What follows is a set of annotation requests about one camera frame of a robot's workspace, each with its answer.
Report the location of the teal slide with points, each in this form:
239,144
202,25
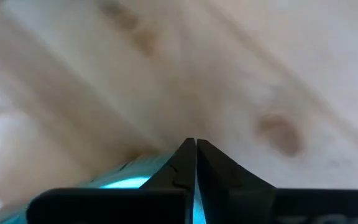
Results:
129,174

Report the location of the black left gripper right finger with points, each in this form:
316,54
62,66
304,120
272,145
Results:
228,193

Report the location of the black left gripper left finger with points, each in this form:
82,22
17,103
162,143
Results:
166,199

